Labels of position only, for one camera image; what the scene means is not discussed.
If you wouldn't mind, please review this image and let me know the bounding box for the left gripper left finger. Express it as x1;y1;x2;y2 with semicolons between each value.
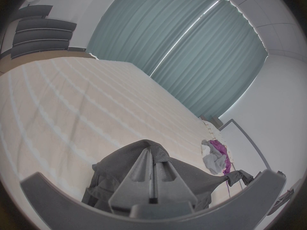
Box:
108;148;152;213

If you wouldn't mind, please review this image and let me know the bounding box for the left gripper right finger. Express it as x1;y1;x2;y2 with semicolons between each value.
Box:
153;161;198;210

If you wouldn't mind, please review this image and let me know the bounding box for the black T-shirt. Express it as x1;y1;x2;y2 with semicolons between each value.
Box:
82;139;245;210

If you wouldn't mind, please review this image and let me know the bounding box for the bed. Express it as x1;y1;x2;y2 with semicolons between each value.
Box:
0;57;272;215

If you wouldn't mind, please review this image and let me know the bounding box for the grey knit garment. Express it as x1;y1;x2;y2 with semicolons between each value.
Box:
201;139;228;175

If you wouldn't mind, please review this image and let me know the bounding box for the purple satin garment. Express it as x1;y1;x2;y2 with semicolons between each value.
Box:
209;140;233;199

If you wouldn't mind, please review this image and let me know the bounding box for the white printed pillow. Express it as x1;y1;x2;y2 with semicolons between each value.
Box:
201;120;235;165

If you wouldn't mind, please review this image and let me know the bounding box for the grey bedside table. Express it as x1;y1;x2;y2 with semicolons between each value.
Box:
200;115;223;129

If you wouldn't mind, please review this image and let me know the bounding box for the blue-green curtain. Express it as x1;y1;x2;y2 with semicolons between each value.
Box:
86;0;222;77
150;0;269;119

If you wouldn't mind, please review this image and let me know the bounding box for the black chest of drawers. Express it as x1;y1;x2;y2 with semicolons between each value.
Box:
11;5;77;59

